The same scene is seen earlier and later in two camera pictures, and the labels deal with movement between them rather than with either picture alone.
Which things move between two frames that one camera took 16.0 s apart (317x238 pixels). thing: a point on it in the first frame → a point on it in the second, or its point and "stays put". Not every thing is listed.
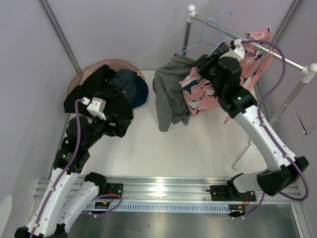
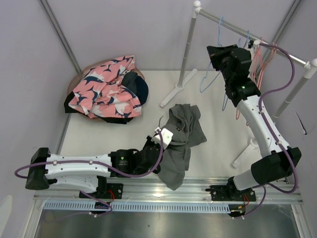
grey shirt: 171,101 → 185,124
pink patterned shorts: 199,93 → 99,93
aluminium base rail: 171,189 stays put
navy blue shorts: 134,87 stays put
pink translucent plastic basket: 116,64 stays put
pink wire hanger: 262,68 → 259,48
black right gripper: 204,64 → 216,53
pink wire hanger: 263,66 → 260,51
